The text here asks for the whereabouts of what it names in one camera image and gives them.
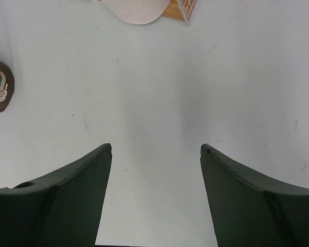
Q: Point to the unwrapped white paper roll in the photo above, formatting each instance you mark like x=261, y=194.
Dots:
x=137, y=12

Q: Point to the white wire wooden shelf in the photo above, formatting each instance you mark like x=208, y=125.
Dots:
x=181, y=11

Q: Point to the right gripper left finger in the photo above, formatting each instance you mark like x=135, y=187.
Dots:
x=61, y=208

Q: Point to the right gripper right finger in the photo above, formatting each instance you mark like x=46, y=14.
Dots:
x=249, y=208

